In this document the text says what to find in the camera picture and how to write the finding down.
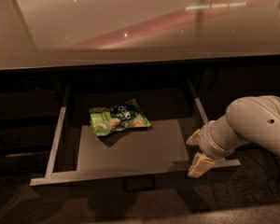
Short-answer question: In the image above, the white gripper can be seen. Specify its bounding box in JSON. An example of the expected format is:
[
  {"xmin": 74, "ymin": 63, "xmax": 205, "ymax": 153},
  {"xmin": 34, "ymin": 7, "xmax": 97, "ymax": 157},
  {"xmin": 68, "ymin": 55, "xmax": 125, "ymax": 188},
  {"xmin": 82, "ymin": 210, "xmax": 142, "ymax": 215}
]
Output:
[{"xmin": 186, "ymin": 116, "xmax": 248, "ymax": 178}]

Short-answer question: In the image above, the dark drawer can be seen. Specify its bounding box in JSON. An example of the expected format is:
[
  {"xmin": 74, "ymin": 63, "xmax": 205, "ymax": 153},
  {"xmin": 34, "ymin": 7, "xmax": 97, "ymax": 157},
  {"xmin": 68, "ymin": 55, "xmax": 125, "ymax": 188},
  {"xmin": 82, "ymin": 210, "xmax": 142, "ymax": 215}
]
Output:
[
  {"xmin": 30, "ymin": 81, "xmax": 240, "ymax": 201},
  {"xmin": 0, "ymin": 151, "xmax": 49, "ymax": 175},
  {"xmin": 0, "ymin": 125, "xmax": 54, "ymax": 149},
  {"xmin": 0, "ymin": 91, "xmax": 59, "ymax": 120}
]

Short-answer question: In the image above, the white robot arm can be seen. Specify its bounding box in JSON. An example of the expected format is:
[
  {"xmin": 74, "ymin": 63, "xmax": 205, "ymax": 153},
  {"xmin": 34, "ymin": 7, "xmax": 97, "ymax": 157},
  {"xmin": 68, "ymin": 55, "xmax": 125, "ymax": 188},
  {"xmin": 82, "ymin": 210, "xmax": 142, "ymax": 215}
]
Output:
[{"xmin": 186, "ymin": 96, "xmax": 280, "ymax": 178}]

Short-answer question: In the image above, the green snack bag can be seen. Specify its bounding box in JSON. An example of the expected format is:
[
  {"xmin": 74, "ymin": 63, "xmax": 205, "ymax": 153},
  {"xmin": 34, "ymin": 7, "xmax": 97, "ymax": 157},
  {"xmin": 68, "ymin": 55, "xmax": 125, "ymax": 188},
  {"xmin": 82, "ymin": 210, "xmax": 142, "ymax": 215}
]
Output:
[{"xmin": 89, "ymin": 99, "xmax": 151, "ymax": 136}]

